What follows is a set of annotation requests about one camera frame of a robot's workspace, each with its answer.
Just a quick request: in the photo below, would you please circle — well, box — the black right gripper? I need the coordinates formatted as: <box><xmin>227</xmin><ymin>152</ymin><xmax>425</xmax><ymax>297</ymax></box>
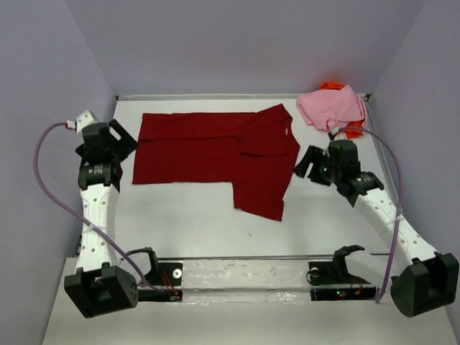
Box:
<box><xmin>291</xmin><ymin>146</ymin><xmax>341</xmax><ymax>188</ymax></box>

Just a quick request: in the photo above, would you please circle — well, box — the orange t shirt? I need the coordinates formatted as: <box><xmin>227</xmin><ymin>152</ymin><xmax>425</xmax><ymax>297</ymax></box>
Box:
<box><xmin>319</xmin><ymin>81</ymin><xmax>368</xmax><ymax>139</ymax></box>

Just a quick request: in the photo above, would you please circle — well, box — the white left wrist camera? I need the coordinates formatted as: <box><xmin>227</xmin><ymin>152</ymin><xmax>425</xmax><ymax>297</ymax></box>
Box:
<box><xmin>65</xmin><ymin>110</ymin><xmax>98</xmax><ymax>134</ymax></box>

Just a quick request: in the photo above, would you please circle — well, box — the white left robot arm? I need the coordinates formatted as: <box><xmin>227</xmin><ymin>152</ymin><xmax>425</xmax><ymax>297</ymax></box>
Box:
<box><xmin>64</xmin><ymin>112</ymin><xmax>159</xmax><ymax>318</ymax></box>

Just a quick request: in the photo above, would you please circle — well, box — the dark red t shirt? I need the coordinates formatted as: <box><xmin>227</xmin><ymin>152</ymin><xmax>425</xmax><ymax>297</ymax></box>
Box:
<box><xmin>132</xmin><ymin>104</ymin><xmax>300</xmax><ymax>221</ymax></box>

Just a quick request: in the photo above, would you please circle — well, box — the pink t shirt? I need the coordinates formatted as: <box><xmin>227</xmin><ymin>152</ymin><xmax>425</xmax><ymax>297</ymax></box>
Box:
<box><xmin>295</xmin><ymin>82</ymin><xmax>368</xmax><ymax>132</ymax></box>

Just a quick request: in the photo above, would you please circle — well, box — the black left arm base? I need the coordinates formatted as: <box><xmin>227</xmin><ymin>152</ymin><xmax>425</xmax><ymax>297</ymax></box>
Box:
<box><xmin>127</xmin><ymin>247</ymin><xmax>183</xmax><ymax>303</ymax></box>

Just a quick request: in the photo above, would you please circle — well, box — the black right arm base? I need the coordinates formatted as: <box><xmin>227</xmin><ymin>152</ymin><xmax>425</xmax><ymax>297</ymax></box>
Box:
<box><xmin>305</xmin><ymin>245</ymin><xmax>377</xmax><ymax>301</ymax></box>

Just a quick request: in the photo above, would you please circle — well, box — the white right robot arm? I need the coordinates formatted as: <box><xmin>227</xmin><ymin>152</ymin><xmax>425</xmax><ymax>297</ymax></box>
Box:
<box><xmin>294</xmin><ymin>139</ymin><xmax>459</xmax><ymax>318</ymax></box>

